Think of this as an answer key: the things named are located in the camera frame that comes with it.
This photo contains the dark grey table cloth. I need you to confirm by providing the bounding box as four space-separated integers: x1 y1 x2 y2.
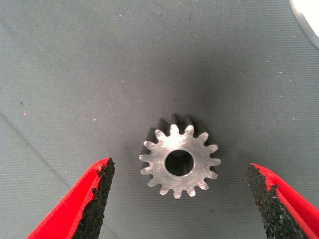
0 0 319 239

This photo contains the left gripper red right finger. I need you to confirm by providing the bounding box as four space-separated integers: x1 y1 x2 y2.
245 163 319 239

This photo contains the round metal carrier plate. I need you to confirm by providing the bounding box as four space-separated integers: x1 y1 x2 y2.
289 0 319 49

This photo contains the small steel planetary gear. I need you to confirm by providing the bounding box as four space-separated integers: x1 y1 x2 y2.
139 114 222 199

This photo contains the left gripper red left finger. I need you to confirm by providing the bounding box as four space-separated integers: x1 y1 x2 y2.
26 157 116 239

